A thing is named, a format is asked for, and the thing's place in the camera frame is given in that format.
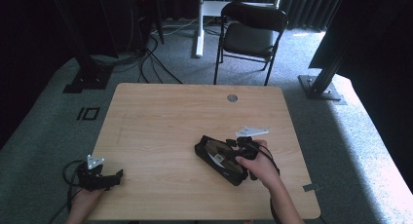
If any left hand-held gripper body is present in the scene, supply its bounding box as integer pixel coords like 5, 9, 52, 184
77, 154, 113, 191

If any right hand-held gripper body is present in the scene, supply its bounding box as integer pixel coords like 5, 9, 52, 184
235, 126, 270, 161

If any black pencil case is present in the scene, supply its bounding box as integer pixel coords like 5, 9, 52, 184
194, 134, 249, 187

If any person's left hand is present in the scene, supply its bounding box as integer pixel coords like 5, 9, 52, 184
69, 187, 107, 216

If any person's right hand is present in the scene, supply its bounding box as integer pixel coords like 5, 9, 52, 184
235, 138, 282, 190

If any grey tape strip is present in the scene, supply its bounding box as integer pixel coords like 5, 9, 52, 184
302, 183, 321, 193

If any black stand with base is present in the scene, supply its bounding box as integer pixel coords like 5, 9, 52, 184
48, 0, 115, 94

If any black folding chair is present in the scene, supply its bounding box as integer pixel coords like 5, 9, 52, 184
212, 1, 289, 87

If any dark pleated curtain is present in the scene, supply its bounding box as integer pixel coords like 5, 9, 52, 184
223, 0, 346, 32

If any black cloth panel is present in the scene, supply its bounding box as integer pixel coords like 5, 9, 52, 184
307, 0, 413, 186

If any left hand-held gripper black cable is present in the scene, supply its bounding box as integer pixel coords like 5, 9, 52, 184
48, 159, 86, 224

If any hand-held gripper black cable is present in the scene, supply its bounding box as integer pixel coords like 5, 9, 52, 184
48, 159, 86, 224
251, 141, 282, 224

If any right hand-held gripper black cable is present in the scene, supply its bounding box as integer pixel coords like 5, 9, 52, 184
251, 141, 282, 224

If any metal stand with base plate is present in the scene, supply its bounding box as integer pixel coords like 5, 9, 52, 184
297, 0, 348, 106

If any bundle of floor cables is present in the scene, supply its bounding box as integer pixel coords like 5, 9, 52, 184
90, 18, 183, 86

